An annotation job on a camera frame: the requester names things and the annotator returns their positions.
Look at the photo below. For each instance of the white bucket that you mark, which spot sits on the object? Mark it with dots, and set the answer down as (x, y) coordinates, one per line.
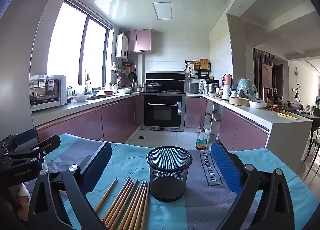
(207, 130)

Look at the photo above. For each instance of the white bowl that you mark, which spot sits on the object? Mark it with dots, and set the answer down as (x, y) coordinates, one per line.
(80, 98)

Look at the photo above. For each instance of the orange hanging board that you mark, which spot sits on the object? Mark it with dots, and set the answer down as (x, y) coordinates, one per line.
(127, 67)

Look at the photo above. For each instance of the black mesh pen holder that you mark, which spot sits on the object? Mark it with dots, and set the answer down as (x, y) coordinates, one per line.
(170, 182)

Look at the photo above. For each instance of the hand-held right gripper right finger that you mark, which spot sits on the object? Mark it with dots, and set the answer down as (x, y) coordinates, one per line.
(225, 167)

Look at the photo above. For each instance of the framed wall painting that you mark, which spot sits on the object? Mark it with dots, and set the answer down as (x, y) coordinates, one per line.
(267, 76)

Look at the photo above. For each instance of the white wall water heater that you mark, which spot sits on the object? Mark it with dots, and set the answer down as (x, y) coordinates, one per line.
(122, 46)

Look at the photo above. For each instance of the pink kettle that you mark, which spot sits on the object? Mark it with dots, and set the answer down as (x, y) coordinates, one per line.
(227, 79)

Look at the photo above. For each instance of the white jar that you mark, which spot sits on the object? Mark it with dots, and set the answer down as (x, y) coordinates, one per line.
(226, 92)

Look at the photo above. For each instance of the dark slatted wall panel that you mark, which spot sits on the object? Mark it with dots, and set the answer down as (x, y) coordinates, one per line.
(257, 64)

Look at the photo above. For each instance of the yellow box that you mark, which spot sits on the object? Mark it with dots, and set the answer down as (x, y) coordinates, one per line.
(288, 115)

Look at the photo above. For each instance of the cooking oil bottle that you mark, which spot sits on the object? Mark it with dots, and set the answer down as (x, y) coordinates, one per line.
(201, 141)

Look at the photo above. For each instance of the bunch of wooden chopsticks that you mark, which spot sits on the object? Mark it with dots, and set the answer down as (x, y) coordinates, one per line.
(130, 205)

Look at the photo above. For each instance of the black wall rack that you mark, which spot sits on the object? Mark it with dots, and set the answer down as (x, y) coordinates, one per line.
(200, 72)

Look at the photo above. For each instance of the white countertop oven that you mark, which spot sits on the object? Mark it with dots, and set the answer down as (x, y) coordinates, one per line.
(46, 92)

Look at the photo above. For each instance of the black built-in oven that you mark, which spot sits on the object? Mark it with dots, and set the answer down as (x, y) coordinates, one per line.
(163, 109)

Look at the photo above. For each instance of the kitchen window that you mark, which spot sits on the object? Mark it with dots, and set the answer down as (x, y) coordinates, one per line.
(67, 44)

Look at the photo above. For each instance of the white plastic bag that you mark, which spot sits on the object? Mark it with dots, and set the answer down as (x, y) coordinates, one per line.
(257, 104)

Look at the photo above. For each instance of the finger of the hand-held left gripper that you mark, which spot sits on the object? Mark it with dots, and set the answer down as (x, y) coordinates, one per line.
(25, 136)
(50, 144)

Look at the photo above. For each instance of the pink base cabinets with sink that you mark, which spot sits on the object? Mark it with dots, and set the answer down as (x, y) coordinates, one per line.
(112, 117)

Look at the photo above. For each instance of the wall clock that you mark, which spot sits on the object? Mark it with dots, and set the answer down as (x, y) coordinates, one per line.
(296, 73)

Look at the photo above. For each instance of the red bowl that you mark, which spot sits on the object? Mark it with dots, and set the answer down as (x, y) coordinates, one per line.
(108, 92)

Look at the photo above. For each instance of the pink wall cabinet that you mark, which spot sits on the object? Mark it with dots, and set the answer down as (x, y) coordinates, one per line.
(138, 41)

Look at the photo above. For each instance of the white basin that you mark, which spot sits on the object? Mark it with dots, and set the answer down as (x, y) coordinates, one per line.
(124, 90)

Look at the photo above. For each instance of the pot with glass lid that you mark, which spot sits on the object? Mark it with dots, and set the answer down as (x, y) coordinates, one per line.
(153, 86)

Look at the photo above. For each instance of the ceiling light panel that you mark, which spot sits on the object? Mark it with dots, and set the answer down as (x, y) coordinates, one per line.
(162, 10)

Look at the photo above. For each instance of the black range hood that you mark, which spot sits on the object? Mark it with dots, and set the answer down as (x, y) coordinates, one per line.
(165, 78)

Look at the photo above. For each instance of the dining chair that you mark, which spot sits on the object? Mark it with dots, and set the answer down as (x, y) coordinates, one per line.
(315, 129)

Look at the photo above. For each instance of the blue grey printed tablecloth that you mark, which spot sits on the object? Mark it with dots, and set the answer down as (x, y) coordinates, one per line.
(195, 207)

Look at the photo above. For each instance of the pink base cabinets with open shelf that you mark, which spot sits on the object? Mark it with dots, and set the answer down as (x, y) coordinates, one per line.
(245, 129)

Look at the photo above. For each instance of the white casserole pot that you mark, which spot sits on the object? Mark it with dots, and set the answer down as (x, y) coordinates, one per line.
(295, 105)

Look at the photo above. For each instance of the dark dining table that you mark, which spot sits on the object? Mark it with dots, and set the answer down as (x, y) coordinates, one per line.
(308, 116)

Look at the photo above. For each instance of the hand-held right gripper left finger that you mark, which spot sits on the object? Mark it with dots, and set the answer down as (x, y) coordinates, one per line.
(97, 162)

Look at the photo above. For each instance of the grey refrigerator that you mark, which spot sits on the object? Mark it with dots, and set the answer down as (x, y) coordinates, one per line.
(20, 69)

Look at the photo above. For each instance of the teal appliance under plastic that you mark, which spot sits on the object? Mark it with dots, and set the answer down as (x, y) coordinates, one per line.
(246, 89)

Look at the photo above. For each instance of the copper thermos bottle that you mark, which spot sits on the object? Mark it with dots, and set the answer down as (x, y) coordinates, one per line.
(265, 94)

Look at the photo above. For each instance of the kitchen faucet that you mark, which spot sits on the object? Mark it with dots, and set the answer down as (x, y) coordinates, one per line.
(87, 79)

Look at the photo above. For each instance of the glass jar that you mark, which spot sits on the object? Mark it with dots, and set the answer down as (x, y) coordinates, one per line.
(69, 92)

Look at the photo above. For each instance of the wooden cutting board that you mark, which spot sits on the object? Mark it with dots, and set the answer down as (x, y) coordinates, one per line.
(204, 64)

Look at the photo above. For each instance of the steel steamer pot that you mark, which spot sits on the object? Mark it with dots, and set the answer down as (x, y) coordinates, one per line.
(211, 88)

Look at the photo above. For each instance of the black frying pan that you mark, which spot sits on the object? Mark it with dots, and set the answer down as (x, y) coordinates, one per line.
(132, 76)

